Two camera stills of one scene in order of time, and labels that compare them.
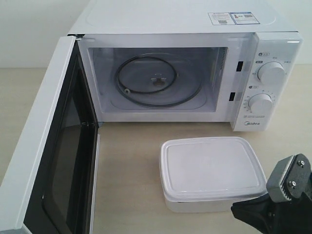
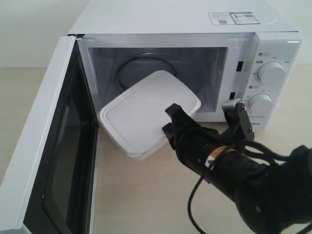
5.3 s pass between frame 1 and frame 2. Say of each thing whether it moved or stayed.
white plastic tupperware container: moved
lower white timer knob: stayed
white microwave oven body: stayed
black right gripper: moved
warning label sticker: stayed
